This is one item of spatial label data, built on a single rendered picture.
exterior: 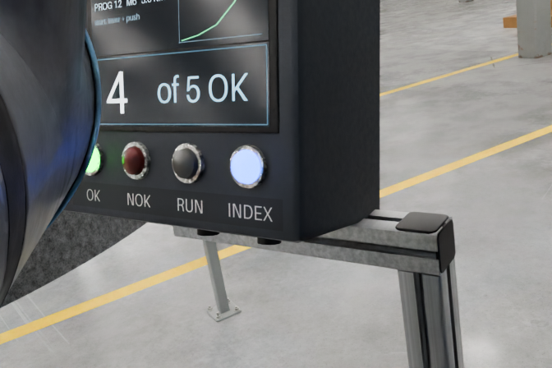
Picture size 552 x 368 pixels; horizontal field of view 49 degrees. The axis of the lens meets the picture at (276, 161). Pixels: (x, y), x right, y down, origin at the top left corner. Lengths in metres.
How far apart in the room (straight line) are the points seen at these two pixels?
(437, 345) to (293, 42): 0.22
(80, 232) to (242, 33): 1.44
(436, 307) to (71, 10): 0.31
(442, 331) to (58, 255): 1.42
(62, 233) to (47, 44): 1.58
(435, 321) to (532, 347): 1.71
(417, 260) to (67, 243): 1.43
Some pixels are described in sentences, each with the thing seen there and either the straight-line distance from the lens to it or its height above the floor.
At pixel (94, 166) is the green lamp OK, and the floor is 1.11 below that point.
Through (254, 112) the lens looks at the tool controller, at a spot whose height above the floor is 1.15.
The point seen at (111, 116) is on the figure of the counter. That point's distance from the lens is 0.46.
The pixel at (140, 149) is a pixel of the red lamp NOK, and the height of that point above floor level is 1.12.
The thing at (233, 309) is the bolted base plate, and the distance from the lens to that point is 2.46.
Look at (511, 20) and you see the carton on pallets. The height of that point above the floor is 0.11.
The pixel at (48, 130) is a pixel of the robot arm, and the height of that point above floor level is 1.20.
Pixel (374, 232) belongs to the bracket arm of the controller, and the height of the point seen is 1.05.
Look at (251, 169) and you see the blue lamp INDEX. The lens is 0.36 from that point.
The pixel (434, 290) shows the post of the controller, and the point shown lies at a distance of 0.41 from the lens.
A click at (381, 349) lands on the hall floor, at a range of 2.12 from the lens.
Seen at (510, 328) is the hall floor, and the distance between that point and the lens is 2.21.
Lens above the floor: 1.22
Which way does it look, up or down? 17 degrees down
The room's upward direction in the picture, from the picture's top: 10 degrees counter-clockwise
